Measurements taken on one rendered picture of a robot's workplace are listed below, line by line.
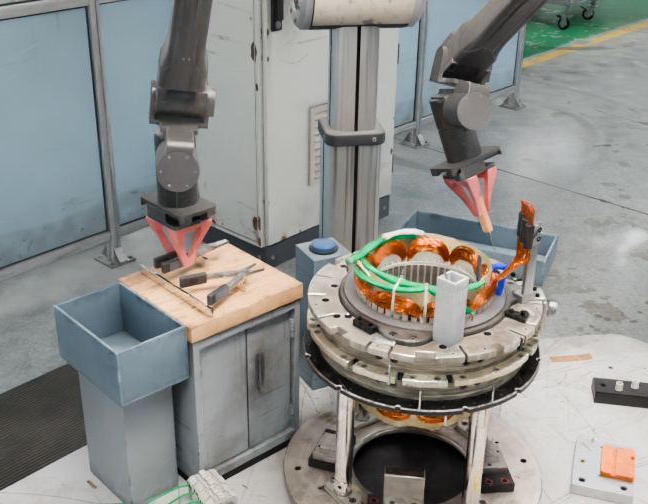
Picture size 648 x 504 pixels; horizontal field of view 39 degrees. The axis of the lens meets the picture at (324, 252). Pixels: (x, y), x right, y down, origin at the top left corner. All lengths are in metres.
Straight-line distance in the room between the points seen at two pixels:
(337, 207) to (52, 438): 1.45
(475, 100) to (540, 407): 0.55
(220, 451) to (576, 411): 0.61
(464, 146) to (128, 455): 0.68
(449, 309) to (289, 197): 2.56
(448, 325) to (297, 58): 2.46
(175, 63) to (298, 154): 2.44
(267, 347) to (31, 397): 1.76
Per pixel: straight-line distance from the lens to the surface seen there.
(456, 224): 1.60
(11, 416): 2.99
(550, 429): 1.59
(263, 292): 1.33
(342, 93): 1.63
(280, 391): 1.44
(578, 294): 3.71
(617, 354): 1.82
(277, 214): 3.64
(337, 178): 1.67
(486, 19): 1.38
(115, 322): 1.40
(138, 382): 1.25
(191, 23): 1.17
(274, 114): 3.48
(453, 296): 1.13
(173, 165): 1.22
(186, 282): 1.32
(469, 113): 1.39
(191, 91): 1.24
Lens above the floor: 1.70
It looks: 26 degrees down
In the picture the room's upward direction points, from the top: 1 degrees clockwise
